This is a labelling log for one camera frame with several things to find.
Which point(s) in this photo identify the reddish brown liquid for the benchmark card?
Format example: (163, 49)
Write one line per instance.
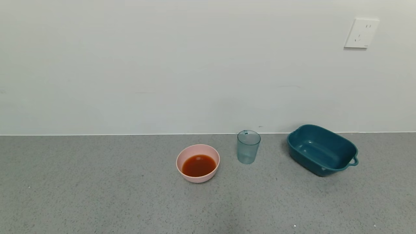
(199, 165)

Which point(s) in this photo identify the transparent blue ribbed cup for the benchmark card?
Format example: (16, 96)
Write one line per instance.
(248, 149)

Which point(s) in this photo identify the pink ribbed bowl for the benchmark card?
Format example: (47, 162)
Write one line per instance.
(182, 156)

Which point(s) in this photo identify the teal plastic tub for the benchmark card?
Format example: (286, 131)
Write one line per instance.
(320, 151)

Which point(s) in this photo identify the white wall socket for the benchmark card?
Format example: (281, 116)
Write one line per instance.
(361, 33)

